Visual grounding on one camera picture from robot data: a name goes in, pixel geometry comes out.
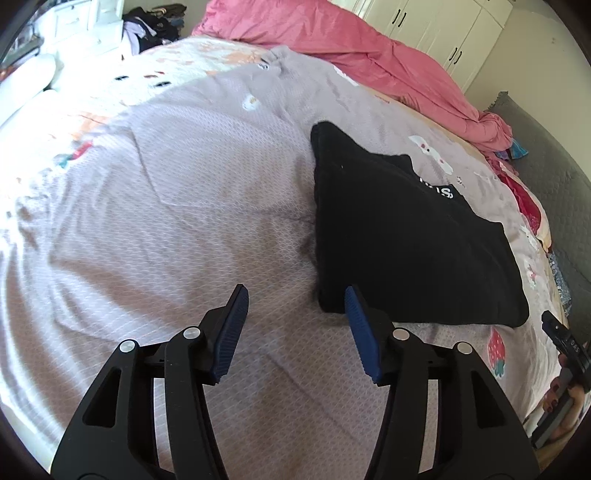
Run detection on cat print bedsheet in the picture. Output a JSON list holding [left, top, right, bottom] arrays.
[[0, 37, 287, 259]]

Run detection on white headboard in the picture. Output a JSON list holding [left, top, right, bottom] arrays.
[[0, 53, 58, 125]]

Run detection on pile of dark clothes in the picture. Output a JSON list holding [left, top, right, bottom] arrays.
[[121, 4, 188, 56]]

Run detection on person's right hand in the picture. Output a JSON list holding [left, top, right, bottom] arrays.
[[546, 381, 587, 441]]

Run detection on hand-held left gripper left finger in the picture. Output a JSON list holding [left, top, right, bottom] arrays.
[[51, 284, 250, 480]]

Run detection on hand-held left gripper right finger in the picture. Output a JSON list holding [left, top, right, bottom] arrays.
[[345, 285, 541, 480]]

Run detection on white wardrobe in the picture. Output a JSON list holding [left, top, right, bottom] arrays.
[[342, 0, 513, 93]]

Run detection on colourful patterned cloth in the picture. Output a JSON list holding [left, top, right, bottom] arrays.
[[505, 138, 532, 161]]

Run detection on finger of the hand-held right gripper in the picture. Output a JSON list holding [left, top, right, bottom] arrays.
[[541, 310, 571, 344]]

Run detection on white drawer cabinet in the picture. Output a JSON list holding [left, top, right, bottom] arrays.
[[46, 0, 125, 56]]

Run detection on grey quilted mat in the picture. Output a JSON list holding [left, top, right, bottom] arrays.
[[485, 92, 591, 342]]

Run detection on black and orange sweater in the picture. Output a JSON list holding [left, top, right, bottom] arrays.
[[310, 121, 530, 328]]

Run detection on grey patterned blanket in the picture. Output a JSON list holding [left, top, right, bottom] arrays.
[[0, 46, 573, 480]]

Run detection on pink duvet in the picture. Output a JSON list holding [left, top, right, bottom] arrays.
[[191, 0, 514, 153]]

